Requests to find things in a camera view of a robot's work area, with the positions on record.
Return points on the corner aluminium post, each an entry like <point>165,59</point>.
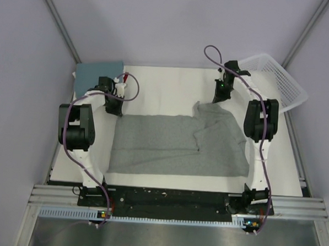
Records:
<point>307,30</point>
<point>62,29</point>

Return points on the right corner aluminium post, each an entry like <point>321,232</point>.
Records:
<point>307,30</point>

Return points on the folded blue t-shirt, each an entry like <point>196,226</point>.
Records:
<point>91,72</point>

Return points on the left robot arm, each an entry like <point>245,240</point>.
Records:
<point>86,129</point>

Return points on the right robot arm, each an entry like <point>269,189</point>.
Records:
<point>260,125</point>

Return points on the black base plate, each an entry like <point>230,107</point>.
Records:
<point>165,204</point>

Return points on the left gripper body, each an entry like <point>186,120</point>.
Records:
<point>113,107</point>

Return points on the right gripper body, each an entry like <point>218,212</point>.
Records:
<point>222,91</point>

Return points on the folded red t-shirt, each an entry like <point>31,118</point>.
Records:
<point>125,77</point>

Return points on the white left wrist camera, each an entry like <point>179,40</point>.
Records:
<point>119,88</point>

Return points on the left corner aluminium post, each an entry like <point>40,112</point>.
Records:
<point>62,29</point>

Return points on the white plastic basket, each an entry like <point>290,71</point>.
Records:
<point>291,93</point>

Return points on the grey t-shirt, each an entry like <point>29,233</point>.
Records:
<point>208,143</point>

